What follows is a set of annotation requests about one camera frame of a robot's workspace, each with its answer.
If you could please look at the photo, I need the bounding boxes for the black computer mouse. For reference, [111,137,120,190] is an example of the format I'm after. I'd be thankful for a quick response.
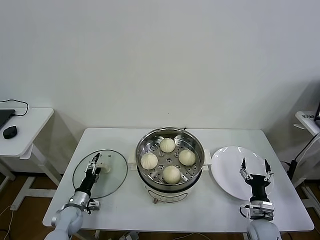
[2,125,18,139]

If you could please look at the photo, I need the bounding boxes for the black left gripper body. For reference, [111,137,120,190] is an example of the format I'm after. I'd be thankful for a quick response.
[76,174,99,195]

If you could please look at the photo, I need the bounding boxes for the round glass pot lid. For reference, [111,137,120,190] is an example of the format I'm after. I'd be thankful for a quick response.
[72,149,129,200]

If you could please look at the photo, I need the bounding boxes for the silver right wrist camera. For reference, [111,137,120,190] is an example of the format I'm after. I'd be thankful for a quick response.
[248,201,275,221]

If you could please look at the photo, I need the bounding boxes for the black laptop cable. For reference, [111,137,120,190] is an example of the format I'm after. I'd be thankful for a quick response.
[0,99,29,117]

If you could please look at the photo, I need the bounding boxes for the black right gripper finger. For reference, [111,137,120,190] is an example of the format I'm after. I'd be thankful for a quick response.
[239,157,254,181]
[263,159,274,185]

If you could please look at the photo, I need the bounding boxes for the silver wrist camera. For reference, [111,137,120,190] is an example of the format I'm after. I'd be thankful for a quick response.
[87,198,102,213]
[248,201,275,221]

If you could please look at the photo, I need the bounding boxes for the black hanging cable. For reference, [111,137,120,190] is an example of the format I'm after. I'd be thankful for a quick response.
[292,132,320,163]

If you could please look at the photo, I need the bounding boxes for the white oval plate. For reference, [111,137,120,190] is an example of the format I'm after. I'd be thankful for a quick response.
[210,146,275,202]

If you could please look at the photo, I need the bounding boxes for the dark laptop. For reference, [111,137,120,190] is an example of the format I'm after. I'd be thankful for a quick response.
[0,109,16,128]

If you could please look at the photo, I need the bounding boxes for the steel steamer pot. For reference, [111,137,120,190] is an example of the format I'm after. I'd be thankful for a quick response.
[127,147,212,205]

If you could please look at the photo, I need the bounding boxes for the white floor cable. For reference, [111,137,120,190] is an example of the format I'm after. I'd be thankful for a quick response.
[0,204,15,240]

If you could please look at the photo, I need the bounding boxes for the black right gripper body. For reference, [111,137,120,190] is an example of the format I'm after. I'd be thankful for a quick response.
[250,174,270,199]

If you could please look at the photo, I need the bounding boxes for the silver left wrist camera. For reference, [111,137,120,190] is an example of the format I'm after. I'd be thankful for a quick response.
[87,198,102,213]

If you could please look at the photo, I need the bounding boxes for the white side table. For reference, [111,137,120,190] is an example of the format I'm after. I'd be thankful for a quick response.
[0,107,63,211]

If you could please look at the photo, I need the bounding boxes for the perforated steel steamer basket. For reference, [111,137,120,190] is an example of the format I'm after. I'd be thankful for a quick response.
[135,127,205,189]

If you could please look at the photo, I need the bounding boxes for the white steamed baozi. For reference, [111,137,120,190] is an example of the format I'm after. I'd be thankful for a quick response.
[178,149,197,166]
[162,165,181,184]
[140,153,159,170]
[159,137,176,153]

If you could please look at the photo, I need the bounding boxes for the black power adapter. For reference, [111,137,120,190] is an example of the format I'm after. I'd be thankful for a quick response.
[279,159,299,181]

